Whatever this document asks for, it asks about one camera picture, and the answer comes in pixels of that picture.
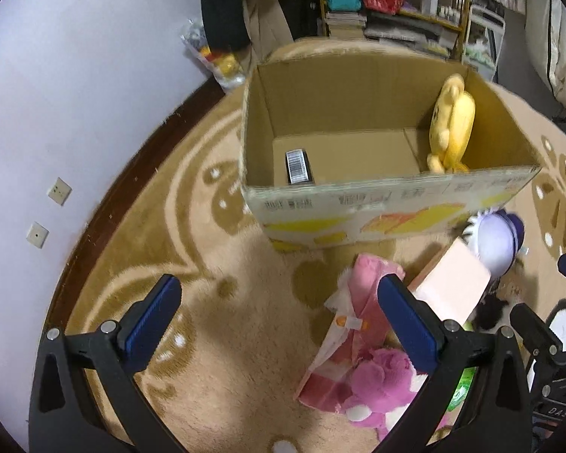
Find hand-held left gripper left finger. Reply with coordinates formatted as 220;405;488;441
28;274;185;453

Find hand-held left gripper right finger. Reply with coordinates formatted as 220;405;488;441
372;274;535;453

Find pink bear plush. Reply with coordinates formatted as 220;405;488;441
342;347;430;441

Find pink roll plush cushion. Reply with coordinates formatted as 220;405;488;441
406;238;494;324

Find purple plush doll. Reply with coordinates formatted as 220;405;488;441
460;210;526;277

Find yellow plush toy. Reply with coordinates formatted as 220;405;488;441
426;74;476;174

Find cardboard box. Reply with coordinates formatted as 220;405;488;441
240;52;543;253

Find black and white plush toy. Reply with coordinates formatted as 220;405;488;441
472;293;515;332

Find green packet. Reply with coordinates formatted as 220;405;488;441
446;368;477;412

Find beige patterned rug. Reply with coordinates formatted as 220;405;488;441
52;38;566;453

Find barcode sticker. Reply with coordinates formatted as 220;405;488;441
285;149;315;186

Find white quilt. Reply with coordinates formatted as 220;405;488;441
523;0;566;123

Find white trolley cart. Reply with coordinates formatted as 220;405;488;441
462;0;508;81

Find clear plastic bag of toys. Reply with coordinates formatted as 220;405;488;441
180;19;255;92

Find wooden shelf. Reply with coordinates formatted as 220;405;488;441
314;0;475;63

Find wide stack of books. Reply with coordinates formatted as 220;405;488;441
363;12;459;57

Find small stack of books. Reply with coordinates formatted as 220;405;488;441
325;9;369;39

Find black hanging trousers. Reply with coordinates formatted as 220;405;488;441
198;0;252;52

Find beige hanging trousers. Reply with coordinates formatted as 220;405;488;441
243;0;294;64

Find white wall socket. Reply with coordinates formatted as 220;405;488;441
26;222;49;248
47;178;72;206

